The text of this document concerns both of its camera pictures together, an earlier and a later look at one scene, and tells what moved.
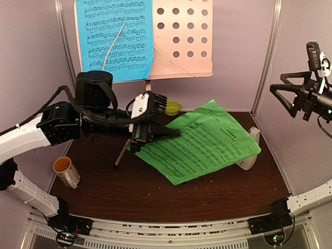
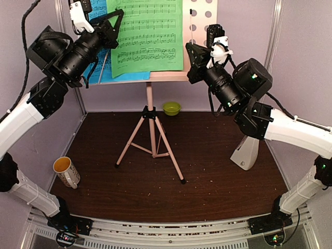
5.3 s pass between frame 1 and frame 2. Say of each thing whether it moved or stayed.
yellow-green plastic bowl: stayed
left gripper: moved
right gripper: moved
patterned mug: stayed
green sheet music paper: moved
